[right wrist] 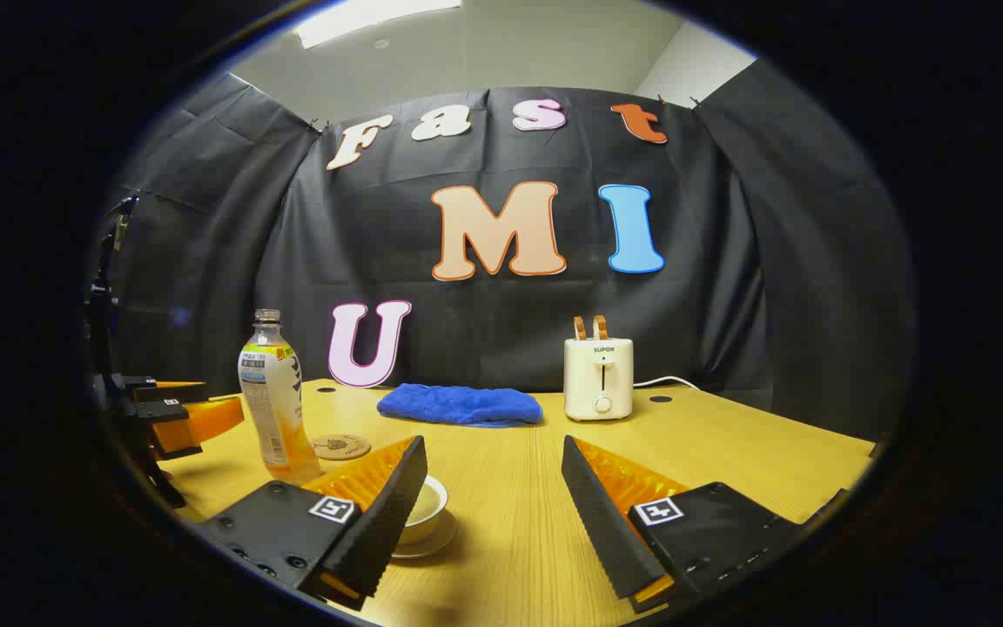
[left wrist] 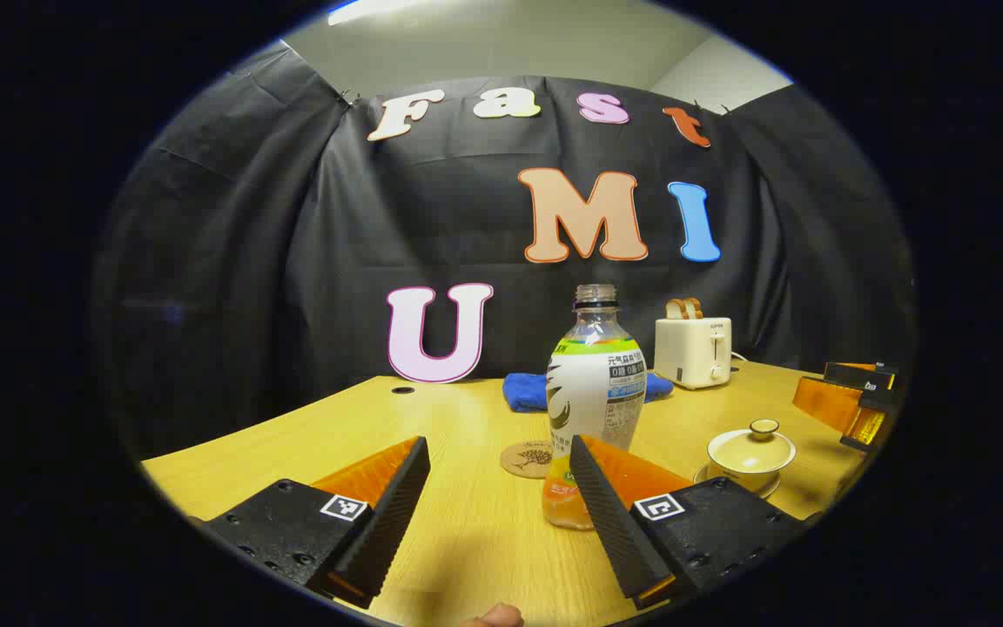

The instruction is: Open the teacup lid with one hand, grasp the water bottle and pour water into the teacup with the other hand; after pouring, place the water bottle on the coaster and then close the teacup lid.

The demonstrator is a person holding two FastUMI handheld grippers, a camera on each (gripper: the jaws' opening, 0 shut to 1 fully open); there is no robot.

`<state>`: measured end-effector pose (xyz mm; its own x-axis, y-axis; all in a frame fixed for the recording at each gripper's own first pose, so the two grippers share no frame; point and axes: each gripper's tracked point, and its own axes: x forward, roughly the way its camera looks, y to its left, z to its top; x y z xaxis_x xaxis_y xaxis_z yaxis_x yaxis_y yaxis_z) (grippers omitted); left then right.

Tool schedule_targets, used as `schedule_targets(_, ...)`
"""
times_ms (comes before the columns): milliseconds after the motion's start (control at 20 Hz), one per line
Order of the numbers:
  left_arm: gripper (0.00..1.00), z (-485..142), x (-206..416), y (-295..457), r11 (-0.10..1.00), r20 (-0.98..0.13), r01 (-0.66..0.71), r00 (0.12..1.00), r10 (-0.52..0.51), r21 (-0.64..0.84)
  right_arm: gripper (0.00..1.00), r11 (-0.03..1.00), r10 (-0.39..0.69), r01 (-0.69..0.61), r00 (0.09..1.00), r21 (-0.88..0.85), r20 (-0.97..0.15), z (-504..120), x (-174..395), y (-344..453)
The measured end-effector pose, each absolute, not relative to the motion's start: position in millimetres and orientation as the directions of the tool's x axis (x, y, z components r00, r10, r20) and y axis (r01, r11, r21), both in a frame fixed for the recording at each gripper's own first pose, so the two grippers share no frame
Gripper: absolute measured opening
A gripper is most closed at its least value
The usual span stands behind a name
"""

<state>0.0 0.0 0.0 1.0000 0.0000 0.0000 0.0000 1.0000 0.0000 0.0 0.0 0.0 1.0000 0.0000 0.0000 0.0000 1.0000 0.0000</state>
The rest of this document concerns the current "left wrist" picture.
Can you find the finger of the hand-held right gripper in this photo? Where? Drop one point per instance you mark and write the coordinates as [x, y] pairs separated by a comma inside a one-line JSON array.
[[828, 401], [867, 376]]

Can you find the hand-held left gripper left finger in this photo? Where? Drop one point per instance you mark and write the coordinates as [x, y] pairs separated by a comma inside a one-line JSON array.
[[393, 522]]

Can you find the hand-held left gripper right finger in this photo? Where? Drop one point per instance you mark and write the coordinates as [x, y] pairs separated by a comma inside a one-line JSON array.
[[610, 522]]

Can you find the round cork coaster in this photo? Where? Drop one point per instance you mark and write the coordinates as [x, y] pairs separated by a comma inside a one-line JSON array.
[[523, 460]]

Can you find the clear labelled water bottle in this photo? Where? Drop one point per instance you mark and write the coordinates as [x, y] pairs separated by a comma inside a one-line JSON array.
[[593, 392]]

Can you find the cream ceramic saucer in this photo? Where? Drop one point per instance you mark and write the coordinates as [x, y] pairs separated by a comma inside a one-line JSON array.
[[770, 490]]

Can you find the cream toaster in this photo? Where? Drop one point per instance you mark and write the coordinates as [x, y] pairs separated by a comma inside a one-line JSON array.
[[693, 353]]

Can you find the blue towel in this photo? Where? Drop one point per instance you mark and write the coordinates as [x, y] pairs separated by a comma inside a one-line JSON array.
[[523, 392]]

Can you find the toast bread slice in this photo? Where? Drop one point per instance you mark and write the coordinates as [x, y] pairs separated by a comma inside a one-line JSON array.
[[676, 309], [695, 306]]

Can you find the black backdrop cloth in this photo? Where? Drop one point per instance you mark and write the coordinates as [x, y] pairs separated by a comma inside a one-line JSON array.
[[249, 261]]

